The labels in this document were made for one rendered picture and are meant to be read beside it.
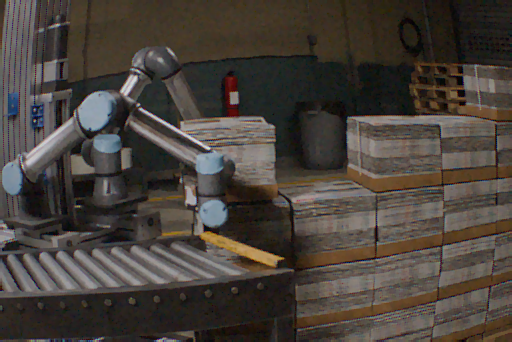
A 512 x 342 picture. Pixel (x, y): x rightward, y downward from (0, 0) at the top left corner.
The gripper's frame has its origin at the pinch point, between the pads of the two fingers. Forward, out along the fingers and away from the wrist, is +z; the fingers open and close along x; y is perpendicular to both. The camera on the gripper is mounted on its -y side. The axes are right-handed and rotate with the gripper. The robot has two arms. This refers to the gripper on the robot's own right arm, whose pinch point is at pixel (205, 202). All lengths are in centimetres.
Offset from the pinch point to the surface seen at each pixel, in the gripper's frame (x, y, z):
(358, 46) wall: -252, 62, 780
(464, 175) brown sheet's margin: -95, 2, 5
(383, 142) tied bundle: -59, 15, 5
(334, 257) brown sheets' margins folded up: -40.8, -21.8, 4.1
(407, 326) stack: -72, -56, 5
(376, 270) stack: -57, -29, 4
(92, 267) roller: 36, -6, -63
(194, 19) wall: -38, 101, 714
